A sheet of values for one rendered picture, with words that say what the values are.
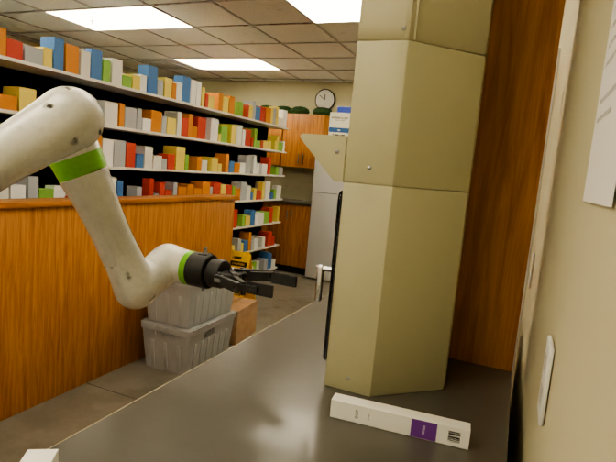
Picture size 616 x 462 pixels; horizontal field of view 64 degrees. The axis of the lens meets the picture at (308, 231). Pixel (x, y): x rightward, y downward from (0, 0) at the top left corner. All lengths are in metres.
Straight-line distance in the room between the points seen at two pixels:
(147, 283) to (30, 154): 0.43
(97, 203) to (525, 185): 1.06
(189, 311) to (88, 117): 2.39
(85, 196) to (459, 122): 0.85
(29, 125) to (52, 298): 2.15
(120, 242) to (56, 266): 1.85
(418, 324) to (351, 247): 0.23
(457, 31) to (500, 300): 0.70
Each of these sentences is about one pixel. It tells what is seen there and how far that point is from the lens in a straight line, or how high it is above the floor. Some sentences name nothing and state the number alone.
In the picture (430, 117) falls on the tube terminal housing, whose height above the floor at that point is 1.56.
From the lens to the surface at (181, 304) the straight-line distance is 3.35.
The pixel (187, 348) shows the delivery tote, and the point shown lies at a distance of 3.40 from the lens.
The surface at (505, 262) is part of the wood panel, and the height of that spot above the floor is 1.23.
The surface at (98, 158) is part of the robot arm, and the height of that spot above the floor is 1.41.
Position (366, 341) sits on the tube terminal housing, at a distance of 1.13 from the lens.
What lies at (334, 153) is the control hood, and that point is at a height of 1.47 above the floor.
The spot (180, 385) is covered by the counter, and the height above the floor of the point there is 0.94.
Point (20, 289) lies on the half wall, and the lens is 2.99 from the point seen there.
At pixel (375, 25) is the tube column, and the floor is 1.74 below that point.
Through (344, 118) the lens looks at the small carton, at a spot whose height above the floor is 1.56.
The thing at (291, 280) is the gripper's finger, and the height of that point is 1.14.
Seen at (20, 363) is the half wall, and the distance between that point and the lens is 3.12.
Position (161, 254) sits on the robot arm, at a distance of 1.37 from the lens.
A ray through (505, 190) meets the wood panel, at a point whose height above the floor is 1.42.
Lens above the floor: 1.43
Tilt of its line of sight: 7 degrees down
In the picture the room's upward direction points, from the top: 5 degrees clockwise
